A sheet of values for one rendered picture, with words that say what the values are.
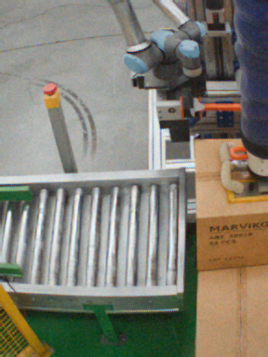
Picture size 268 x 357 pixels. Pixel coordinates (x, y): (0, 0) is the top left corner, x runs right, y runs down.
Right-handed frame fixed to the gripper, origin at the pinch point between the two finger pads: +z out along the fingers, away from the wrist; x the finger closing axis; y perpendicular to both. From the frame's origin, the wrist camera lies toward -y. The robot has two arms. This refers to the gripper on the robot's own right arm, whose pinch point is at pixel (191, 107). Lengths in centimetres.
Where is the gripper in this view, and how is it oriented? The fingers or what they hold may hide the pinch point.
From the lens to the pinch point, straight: 252.1
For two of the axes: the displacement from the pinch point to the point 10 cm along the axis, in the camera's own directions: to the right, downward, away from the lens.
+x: 0.4, -7.6, 6.5
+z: 1.2, 6.5, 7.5
